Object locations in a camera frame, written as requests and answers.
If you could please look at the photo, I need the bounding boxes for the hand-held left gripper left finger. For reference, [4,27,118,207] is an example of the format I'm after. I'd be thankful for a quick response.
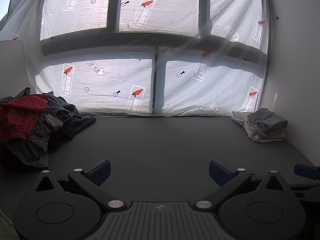
[35,159,127,209]

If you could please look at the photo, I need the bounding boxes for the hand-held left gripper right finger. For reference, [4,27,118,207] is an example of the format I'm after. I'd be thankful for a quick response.
[194,160,294,209]

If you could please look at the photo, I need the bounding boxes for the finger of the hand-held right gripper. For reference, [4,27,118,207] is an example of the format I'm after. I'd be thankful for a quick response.
[293,164,320,180]

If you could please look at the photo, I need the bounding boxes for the red checked shirt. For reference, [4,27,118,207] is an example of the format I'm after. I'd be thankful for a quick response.
[0,94,49,143]

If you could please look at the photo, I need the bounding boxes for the black garment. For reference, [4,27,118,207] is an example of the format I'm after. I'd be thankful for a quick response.
[47,116,97,151]

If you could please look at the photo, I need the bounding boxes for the folded beige garment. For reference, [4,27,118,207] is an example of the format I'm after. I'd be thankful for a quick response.
[231,110,287,144]

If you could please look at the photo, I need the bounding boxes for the folded grey garment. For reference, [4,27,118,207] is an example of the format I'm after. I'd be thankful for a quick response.
[249,108,289,131]

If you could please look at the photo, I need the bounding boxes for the blue denim jeans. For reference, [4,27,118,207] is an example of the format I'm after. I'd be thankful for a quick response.
[42,92,82,123]

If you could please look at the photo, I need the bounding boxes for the dark plaid shirt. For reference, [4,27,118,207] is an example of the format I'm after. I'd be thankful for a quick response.
[0,87,51,169]

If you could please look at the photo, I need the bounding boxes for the white printed sheet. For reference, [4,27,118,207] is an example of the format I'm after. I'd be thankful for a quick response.
[0,0,273,118]

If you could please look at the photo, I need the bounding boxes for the window frame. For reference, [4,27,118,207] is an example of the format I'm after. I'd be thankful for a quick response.
[40,0,271,116]

